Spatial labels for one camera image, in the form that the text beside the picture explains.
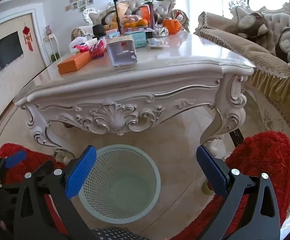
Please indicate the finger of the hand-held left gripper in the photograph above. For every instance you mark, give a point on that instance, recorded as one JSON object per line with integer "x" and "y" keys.
{"x": 14, "y": 158}

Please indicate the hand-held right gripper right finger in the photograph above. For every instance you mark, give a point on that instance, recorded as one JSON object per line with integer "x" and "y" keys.
{"x": 212, "y": 172}

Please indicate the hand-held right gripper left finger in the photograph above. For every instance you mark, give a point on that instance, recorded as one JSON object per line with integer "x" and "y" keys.
{"x": 81, "y": 172}

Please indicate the mint plastic mesh basket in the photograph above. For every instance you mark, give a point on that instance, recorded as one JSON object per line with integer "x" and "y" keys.
{"x": 124, "y": 192}

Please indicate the orange box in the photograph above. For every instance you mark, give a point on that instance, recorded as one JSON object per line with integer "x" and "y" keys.
{"x": 74, "y": 62}

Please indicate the red white snack packet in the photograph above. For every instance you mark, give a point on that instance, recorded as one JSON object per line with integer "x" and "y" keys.
{"x": 97, "y": 50}

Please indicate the grey box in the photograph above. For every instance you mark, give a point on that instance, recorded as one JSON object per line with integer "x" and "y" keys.
{"x": 122, "y": 52}

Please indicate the white patterned packet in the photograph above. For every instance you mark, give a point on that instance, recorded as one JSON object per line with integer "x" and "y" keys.
{"x": 157, "y": 42}

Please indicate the blue pink packet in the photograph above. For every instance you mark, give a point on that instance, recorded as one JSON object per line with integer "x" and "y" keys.
{"x": 112, "y": 32}

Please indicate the light teal box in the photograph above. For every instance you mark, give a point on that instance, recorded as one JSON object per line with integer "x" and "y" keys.
{"x": 140, "y": 40}

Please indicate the red fluffy slipper, left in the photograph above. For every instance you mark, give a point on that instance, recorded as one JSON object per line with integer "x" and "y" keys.
{"x": 34, "y": 155}

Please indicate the red fluffy slipper, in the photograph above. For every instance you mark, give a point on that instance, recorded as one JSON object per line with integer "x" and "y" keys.
{"x": 34, "y": 155}
{"x": 260, "y": 155}

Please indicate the red fluffy slipper, right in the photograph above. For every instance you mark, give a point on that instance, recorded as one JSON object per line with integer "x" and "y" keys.
{"x": 260, "y": 155}

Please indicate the star-printed dark cushion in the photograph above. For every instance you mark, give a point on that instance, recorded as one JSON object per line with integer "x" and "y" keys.
{"x": 117, "y": 233}

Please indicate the small green plant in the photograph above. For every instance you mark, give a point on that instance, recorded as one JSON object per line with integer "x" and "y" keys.
{"x": 55, "y": 57}

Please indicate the ornate white coffee table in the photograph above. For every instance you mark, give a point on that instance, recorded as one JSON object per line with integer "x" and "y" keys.
{"x": 160, "y": 75}

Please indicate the white plant stand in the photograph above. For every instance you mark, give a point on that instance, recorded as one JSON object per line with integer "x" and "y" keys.
{"x": 52, "y": 40}

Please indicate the beige fringed sofa cover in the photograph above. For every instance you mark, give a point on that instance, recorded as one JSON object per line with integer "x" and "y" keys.
{"x": 235, "y": 42}

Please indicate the pink vase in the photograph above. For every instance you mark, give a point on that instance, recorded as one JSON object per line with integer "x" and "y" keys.
{"x": 48, "y": 30}

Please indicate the armchair with lace cover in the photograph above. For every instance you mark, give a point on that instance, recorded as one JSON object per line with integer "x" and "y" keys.
{"x": 81, "y": 31}

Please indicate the black cylinder speaker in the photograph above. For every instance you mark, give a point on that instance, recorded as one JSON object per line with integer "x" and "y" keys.
{"x": 99, "y": 30}

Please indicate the brown patterned pillow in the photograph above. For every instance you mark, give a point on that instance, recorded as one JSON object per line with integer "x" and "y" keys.
{"x": 251, "y": 25}
{"x": 287, "y": 43}

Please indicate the orange mug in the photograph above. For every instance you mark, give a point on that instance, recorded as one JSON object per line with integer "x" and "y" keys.
{"x": 171, "y": 27}

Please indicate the glass fruit tray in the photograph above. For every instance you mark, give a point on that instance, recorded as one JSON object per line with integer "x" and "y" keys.
{"x": 134, "y": 28}

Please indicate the orange fruit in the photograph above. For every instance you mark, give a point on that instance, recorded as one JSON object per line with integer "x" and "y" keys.
{"x": 142, "y": 22}
{"x": 128, "y": 25}

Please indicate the round patterned pillow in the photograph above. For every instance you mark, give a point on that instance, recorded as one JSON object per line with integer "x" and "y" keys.
{"x": 107, "y": 18}

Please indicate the purple glass vase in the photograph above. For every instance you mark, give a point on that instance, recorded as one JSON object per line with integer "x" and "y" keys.
{"x": 153, "y": 17}

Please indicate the yellow snack bag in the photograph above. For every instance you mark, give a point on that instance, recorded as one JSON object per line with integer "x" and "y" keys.
{"x": 122, "y": 11}

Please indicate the ornate tufted sofa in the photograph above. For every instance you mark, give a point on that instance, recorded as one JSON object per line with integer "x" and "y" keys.
{"x": 277, "y": 17}

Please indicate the red gift box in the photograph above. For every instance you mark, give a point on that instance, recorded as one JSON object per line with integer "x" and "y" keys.
{"x": 144, "y": 12}

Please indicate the black wall television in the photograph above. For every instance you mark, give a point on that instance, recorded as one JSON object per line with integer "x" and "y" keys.
{"x": 2, "y": 55}

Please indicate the red knot wall ornament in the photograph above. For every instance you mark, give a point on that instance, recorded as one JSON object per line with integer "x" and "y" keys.
{"x": 27, "y": 37}

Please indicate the group of wall photos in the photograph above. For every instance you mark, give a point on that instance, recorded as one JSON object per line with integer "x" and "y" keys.
{"x": 84, "y": 0}

